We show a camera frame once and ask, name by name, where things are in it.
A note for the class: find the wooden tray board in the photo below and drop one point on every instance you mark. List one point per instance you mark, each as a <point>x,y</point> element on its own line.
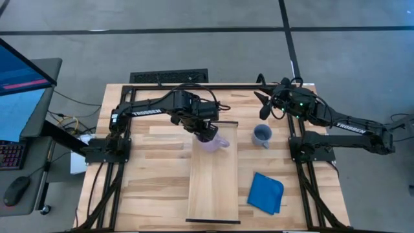
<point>213,181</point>

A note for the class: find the lilac mug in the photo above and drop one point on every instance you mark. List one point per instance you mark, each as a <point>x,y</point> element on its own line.
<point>218,145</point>

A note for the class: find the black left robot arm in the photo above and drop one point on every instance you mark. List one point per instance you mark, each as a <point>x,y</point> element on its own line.
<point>145,111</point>

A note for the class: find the blue cloth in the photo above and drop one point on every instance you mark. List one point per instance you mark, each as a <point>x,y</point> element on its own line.
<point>265,194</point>

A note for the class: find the backlit keyboard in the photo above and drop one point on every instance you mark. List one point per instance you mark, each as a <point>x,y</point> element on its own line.
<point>11,155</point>

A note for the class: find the white paper sheet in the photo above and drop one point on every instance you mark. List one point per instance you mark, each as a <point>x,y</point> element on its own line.
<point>76,161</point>

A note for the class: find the computer monitor blue screen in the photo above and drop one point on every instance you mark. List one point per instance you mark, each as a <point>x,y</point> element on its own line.
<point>19,74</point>

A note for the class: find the desk caster wheel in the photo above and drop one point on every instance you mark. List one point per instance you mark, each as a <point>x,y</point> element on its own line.
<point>45,209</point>

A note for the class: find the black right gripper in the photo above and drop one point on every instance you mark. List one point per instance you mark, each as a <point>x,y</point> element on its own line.
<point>292,102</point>

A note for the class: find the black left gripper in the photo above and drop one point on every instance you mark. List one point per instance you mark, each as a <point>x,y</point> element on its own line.
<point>202,127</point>

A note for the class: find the black table frame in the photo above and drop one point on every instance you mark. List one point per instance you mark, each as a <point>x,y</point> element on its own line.
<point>145,87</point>

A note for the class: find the black floor vent grille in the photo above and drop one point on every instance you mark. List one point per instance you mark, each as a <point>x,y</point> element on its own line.
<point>168,76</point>

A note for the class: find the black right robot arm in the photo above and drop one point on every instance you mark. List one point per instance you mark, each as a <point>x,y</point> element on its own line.
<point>352,127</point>

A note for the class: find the grey side desk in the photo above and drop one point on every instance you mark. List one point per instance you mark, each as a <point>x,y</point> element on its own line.
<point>48,68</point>

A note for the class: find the black computer mouse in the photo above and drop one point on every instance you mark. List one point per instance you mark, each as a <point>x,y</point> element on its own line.
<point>16,191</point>

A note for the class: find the grey-blue mug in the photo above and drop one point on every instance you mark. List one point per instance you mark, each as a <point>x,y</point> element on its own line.
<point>261,136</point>

